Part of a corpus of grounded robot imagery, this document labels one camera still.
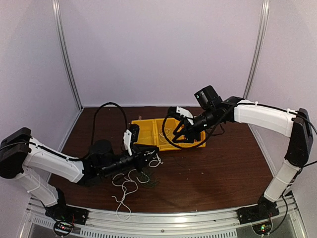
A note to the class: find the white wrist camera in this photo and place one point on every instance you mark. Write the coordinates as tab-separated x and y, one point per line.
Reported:
180	113
130	137

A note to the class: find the yellow bin left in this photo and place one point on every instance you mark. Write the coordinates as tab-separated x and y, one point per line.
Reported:
148	133

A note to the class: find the circuit board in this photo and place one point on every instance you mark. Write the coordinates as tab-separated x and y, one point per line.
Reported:
61	228
262	229

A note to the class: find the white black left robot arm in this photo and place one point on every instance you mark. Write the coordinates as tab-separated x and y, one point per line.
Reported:
20	153

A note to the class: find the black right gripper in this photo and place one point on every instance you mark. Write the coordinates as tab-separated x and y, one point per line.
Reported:
189	131

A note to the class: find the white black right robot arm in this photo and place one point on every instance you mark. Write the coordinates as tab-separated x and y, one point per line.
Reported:
292	124

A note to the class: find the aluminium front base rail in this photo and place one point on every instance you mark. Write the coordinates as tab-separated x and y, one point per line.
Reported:
223	223

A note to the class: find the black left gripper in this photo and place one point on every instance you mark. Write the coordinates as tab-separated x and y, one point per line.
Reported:
138	152

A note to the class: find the right circuit board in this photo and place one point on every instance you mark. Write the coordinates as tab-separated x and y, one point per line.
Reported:
262	229

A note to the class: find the aluminium right corner post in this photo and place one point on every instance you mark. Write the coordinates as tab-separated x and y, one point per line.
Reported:
264	15

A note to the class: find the left circuit board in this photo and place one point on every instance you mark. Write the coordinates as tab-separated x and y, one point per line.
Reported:
61	228

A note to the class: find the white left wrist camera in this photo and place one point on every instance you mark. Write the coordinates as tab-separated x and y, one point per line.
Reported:
130	137

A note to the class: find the aluminium left corner post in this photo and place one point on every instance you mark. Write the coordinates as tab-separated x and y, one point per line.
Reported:
64	53

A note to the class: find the yellow bin right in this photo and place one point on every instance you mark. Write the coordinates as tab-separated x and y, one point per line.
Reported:
202	143

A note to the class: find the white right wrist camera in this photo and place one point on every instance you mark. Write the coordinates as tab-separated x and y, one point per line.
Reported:
180	113

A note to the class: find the yellow bin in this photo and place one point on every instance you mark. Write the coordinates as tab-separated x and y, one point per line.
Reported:
148	133
202	143
170	125

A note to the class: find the yellow bin middle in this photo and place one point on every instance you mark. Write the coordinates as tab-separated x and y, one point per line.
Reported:
170	125

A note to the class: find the aluminium corner post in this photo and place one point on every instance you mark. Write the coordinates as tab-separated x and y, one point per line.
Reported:
264	15
64	53

